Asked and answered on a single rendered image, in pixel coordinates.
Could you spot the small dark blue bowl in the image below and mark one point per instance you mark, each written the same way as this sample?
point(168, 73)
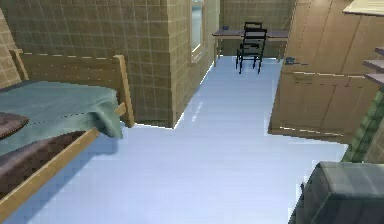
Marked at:
point(225, 27)

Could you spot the purple wall shelf unit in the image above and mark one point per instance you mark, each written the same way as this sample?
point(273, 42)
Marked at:
point(375, 66)

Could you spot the wooden bed with green blanket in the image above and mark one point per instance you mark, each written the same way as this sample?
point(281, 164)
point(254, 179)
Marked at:
point(56, 106)

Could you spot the black slatted chair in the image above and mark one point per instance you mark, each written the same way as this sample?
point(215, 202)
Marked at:
point(252, 25)
point(250, 48)

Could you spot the dark purple pillow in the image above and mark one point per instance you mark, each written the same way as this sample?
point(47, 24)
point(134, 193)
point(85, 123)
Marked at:
point(8, 123)

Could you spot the small blue object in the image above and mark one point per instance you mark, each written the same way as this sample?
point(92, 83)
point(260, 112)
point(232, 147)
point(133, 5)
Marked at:
point(290, 60)

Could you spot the wooden table with purple top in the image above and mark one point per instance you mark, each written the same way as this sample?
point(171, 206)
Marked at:
point(230, 33)

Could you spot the window with wooden frame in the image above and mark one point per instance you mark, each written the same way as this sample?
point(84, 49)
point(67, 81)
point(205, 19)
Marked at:
point(197, 28)

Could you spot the large wooden cupboard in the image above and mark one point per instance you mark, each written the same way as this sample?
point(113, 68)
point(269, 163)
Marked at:
point(320, 66)

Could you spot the green checked post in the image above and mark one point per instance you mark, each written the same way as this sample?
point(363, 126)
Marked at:
point(365, 130)

